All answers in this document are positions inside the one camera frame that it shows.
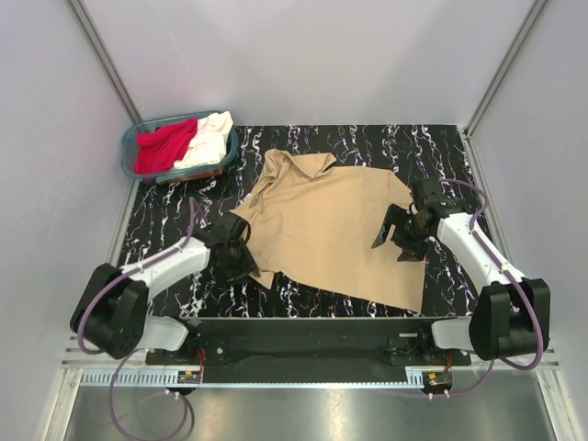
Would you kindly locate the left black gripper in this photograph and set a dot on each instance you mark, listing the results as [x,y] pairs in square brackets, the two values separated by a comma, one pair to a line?
[247,265]

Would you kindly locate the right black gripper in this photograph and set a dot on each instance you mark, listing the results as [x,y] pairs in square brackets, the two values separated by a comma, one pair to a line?
[416,251]

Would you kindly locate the tan polo shirt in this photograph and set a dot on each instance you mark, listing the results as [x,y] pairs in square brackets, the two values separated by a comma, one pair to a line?
[315,222]

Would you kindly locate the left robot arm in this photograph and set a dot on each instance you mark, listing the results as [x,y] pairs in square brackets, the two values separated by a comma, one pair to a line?
[112,315]

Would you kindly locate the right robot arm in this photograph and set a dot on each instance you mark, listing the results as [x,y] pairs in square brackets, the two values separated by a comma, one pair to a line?
[511,319]

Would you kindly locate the teal laundry basket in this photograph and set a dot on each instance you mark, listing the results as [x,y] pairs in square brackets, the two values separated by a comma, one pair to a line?
[130,151]

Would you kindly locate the white shirt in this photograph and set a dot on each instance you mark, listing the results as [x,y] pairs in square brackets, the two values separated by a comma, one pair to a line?
[209,145]

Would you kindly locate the red shirt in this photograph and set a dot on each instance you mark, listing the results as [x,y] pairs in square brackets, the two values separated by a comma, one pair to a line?
[158,150]

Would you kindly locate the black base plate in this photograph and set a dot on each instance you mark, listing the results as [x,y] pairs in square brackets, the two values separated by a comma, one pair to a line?
[370,345]

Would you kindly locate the white slotted cable duct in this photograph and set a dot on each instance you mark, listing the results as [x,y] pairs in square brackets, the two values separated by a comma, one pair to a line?
[403,378]

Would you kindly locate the right aluminium frame post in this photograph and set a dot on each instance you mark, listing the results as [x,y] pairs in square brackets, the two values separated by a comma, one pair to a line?
[533,15]

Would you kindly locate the aluminium frame post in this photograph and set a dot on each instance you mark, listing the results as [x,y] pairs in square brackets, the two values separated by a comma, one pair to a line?
[87,26]
[533,15]

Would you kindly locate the left aluminium frame post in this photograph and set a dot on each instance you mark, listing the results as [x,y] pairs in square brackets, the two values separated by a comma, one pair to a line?
[87,26]

